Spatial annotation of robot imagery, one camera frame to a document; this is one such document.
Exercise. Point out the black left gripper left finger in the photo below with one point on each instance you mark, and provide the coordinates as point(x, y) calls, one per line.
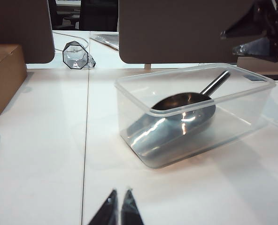
point(108, 211)

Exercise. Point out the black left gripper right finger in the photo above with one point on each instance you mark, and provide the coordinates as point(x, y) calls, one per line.
point(129, 211)

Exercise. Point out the metal ice scoop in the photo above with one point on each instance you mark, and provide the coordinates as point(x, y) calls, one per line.
point(172, 131)

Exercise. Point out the brown cardboard box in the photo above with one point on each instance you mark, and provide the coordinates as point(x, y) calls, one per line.
point(5, 77)

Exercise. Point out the flat brown cardboard piece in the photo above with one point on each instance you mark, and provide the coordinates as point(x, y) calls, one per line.
point(251, 66)

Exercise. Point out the wide brown desk partition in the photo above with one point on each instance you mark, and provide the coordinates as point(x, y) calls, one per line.
point(176, 30)

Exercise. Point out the transparent plastic storage container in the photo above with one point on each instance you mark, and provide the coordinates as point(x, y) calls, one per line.
point(235, 122)

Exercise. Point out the clear plastic bag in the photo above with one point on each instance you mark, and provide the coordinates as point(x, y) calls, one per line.
point(107, 40)

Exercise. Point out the octagonal clear drinking glass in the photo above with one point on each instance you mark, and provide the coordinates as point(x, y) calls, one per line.
point(74, 63)

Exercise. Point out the brown rounded desk partition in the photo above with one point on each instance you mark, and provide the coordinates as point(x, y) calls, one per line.
point(21, 28)

